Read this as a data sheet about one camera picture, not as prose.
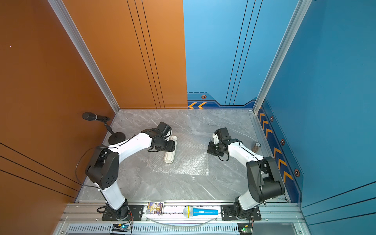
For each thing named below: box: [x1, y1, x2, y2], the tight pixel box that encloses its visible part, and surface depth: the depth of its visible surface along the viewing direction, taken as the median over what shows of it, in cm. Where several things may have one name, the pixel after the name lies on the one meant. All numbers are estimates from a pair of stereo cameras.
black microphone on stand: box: [82, 112, 126, 145], surface depth 93 cm
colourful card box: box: [145, 201, 165, 216], surface depth 75 cm
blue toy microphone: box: [183, 205, 219, 218], surface depth 73 cm
